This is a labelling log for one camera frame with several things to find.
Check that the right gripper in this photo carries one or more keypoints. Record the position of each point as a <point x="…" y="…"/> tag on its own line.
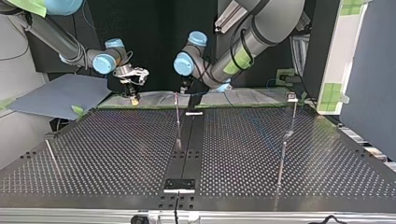
<point x="131" y="89"/>

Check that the black panel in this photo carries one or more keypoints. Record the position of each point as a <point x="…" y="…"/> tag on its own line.
<point x="155" y="37"/>

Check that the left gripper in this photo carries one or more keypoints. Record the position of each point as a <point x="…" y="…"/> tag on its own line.
<point x="185" y="84"/>

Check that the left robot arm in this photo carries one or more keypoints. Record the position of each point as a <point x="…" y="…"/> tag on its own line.
<point x="267" y="21"/>

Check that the metal post with orange clip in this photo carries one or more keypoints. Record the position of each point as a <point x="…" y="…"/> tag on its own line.
<point x="177" y="118"/>

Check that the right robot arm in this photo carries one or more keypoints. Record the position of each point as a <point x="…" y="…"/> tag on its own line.
<point x="59" y="40"/>

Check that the grey board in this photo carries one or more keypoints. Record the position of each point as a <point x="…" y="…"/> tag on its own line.
<point x="62" y="95"/>

